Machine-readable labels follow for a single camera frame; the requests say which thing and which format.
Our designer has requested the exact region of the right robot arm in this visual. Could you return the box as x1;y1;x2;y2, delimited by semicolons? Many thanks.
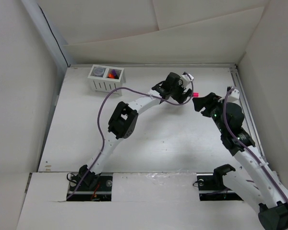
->
192;91;288;230

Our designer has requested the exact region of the purple highlighter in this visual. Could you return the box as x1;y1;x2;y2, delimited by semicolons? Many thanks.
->
109;69;119;79

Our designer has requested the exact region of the orange highlighter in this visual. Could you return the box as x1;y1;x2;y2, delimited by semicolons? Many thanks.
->
108;74;115;79

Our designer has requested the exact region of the white two-compartment organizer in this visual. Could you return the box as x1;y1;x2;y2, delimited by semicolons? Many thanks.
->
87;64;126;93

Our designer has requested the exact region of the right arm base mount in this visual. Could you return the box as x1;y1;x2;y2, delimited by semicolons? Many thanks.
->
193;164;242;201

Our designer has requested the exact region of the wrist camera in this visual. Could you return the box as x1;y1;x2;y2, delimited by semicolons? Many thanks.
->
225;86;240;103
180;72;194;88

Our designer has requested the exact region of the clear jar of paper clips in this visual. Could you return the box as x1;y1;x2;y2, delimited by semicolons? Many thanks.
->
92;67;105;77

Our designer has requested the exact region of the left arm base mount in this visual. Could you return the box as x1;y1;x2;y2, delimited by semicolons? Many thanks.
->
66;172;113;202

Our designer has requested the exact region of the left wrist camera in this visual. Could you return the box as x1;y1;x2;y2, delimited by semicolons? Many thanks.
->
180;72;194;88

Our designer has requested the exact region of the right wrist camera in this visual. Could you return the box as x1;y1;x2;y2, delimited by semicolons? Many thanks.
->
225;86;240;103

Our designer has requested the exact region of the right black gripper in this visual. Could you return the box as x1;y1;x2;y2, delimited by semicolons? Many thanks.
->
192;92;229;134

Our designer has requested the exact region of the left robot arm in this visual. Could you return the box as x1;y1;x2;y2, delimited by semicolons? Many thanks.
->
76;72;194;190

